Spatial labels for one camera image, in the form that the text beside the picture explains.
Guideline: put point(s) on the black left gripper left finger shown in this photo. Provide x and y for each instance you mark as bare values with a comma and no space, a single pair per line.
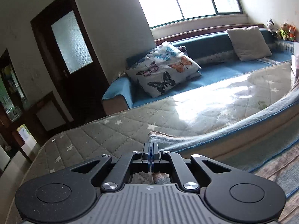
145,153

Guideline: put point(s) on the dark wooden door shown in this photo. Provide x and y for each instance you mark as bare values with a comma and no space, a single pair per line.
70,59

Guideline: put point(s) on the blue covered sofa bench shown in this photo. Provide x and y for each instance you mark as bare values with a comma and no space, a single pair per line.
215,55

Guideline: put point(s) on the grey square cushion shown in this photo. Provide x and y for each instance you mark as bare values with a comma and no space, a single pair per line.
248,43

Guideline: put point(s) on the green yellow plush toy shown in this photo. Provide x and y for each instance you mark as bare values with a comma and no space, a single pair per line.
284,31

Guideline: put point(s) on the green framed window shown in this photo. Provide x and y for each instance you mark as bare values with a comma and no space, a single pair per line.
163,12

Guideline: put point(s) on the dark cabinet with glass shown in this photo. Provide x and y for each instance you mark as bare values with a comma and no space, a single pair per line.
12,108

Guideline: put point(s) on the black white plush toy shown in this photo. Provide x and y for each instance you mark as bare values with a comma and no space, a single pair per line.
271,26

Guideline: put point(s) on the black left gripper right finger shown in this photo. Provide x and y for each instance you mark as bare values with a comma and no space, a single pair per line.
154,158

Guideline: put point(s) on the grey quilted star table cover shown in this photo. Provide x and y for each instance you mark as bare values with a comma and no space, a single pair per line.
94,173

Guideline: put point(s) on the blue striped knit sweater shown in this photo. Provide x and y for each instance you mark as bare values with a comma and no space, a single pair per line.
266,143

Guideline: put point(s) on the butterfly print pillow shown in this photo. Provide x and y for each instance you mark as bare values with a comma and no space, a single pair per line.
162,69

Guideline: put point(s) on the orange plush toy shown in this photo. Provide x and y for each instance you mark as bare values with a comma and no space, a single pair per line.
292,33

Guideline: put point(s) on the pink tissue pack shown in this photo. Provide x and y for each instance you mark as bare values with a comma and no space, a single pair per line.
295,65

